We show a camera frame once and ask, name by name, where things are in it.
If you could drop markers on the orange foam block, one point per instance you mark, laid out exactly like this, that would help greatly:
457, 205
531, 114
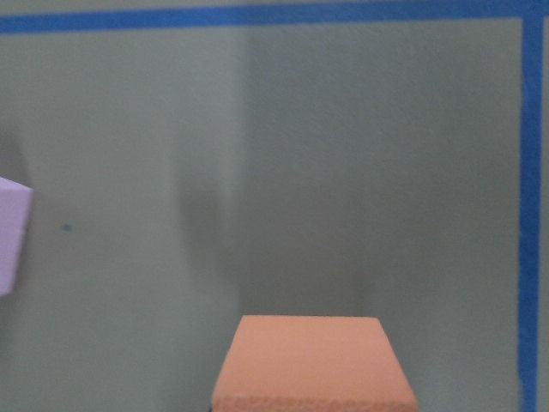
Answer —
311, 363

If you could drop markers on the pink foam block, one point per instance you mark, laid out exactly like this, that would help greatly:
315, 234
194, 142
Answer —
16, 201

